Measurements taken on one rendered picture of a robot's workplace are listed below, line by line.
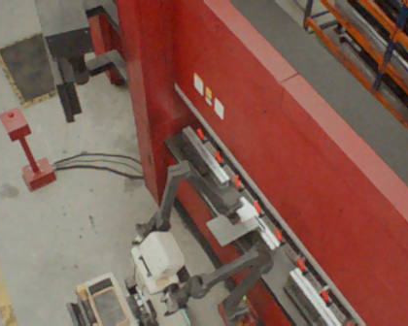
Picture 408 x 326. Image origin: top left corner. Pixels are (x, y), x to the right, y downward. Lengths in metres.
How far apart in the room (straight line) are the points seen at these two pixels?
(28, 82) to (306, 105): 3.79
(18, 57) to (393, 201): 4.50
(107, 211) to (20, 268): 0.80
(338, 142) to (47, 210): 3.08
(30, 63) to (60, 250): 2.09
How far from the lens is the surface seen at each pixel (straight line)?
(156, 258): 2.86
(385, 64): 4.81
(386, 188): 2.05
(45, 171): 4.78
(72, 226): 4.59
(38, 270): 4.49
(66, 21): 3.13
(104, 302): 3.30
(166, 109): 3.62
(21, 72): 5.72
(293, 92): 2.25
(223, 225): 3.35
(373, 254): 2.35
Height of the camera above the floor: 3.96
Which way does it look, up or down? 56 degrees down
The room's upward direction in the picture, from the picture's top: 1 degrees clockwise
